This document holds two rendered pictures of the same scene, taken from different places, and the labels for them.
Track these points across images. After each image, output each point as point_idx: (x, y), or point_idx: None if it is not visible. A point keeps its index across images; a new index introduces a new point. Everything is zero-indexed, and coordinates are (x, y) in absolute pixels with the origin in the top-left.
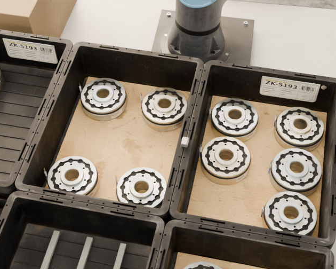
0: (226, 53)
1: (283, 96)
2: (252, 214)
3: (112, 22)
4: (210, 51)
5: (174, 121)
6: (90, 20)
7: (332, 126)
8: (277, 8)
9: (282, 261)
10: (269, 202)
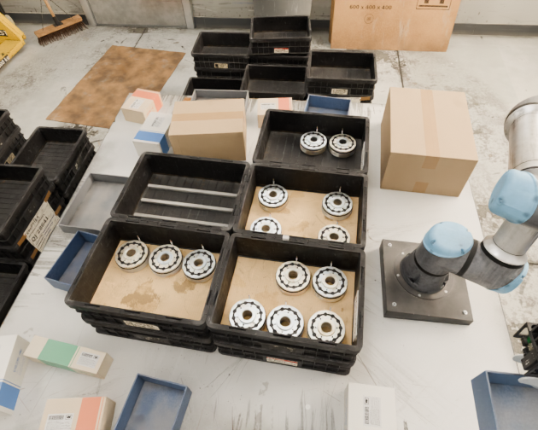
0: (420, 294)
1: (353, 316)
2: (253, 297)
3: (441, 221)
4: (413, 279)
5: None
6: (438, 207)
7: None
8: (505, 349)
9: None
10: (256, 301)
